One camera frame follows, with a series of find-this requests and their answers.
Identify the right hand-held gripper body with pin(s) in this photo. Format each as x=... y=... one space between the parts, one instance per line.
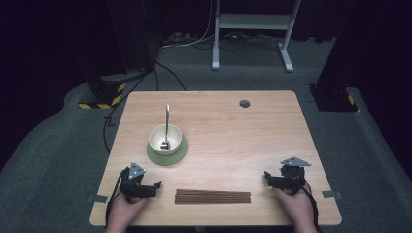
x=290 y=179

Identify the black stand with striped base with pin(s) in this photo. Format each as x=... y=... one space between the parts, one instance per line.
x=336 y=93
x=102 y=93

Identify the cream ceramic bowl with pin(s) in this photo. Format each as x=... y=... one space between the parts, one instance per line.
x=157 y=139

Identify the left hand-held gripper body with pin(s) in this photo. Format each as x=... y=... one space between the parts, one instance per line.
x=137 y=189

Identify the metal spoon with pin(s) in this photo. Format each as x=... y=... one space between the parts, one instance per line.
x=167 y=123

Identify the dark power strip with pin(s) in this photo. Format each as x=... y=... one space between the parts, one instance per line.
x=176 y=37

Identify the round green coaster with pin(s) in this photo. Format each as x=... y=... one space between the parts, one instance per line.
x=176 y=157

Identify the grey tape piece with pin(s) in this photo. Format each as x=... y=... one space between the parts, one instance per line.
x=97 y=198
x=331 y=194

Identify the dark upright column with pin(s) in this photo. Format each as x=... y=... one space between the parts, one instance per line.
x=132 y=32

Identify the white metal stand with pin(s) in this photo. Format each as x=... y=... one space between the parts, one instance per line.
x=254 y=21

